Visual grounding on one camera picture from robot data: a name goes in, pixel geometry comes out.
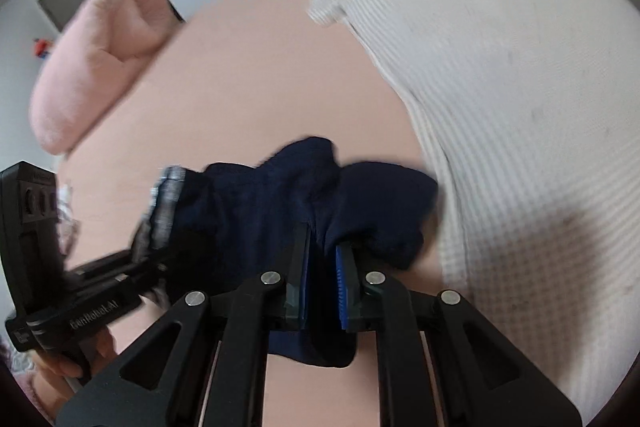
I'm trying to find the pink textured cloth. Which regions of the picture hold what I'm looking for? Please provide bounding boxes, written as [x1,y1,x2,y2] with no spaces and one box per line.
[0,339,56,420]

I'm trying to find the pink floral clothes pile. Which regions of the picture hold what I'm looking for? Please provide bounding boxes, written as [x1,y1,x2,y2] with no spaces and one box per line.
[54,184,83,270]

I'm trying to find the pink pillow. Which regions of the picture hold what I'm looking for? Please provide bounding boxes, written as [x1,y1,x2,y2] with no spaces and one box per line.
[29,0,185,155]

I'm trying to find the navy blue garment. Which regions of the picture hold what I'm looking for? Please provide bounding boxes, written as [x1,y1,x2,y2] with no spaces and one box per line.
[131,136,441,369]

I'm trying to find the white waffle blanket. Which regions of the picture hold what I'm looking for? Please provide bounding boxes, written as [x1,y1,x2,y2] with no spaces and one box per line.
[299,0,640,423]

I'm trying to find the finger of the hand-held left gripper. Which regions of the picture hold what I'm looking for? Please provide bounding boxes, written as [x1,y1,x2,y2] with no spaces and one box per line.
[112,263,171,308]
[62,247,151,290]

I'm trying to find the person's left hand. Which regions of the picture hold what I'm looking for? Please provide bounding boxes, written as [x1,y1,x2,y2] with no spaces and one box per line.
[35,324,119,383]

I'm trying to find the pink bed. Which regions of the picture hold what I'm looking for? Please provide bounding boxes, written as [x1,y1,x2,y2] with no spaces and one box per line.
[50,0,451,427]

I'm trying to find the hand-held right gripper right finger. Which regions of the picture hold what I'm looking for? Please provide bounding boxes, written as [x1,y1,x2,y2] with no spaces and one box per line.
[334,243,583,427]

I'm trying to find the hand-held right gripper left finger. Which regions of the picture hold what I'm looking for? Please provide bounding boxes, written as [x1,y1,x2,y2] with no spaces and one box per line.
[55,223,313,427]

